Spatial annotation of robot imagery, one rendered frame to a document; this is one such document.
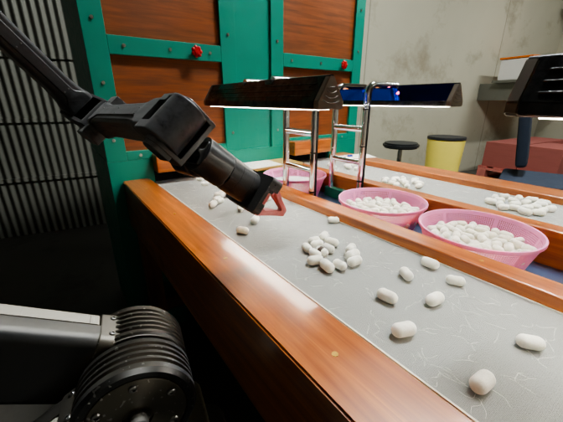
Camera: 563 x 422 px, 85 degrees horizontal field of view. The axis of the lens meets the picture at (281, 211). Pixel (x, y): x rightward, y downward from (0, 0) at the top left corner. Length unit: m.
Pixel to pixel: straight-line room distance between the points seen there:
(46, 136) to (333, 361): 2.91
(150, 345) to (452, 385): 0.36
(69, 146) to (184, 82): 1.85
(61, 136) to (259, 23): 2.02
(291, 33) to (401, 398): 1.54
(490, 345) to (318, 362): 0.25
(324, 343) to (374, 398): 0.09
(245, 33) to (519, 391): 1.43
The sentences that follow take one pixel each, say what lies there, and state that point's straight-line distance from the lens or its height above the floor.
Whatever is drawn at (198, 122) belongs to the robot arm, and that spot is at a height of 1.03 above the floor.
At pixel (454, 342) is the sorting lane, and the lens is 0.53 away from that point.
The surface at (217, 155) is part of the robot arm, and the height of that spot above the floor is 0.98.
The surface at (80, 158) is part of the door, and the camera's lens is 3.09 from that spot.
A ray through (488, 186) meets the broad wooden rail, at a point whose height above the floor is 0.76.
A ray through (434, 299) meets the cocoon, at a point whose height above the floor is 0.76.
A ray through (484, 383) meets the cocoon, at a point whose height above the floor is 0.76.
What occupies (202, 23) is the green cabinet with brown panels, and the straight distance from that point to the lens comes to 1.45.
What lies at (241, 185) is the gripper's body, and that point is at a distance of 0.49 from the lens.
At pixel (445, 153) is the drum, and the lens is 4.00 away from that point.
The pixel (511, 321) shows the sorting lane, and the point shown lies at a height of 0.74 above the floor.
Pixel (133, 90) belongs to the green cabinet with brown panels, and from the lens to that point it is 1.34.
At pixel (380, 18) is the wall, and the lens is 4.19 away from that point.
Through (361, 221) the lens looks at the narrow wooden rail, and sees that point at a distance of 0.82.
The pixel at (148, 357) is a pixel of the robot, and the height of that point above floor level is 0.79.
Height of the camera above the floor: 1.06
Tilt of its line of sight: 20 degrees down
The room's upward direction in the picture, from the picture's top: straight up
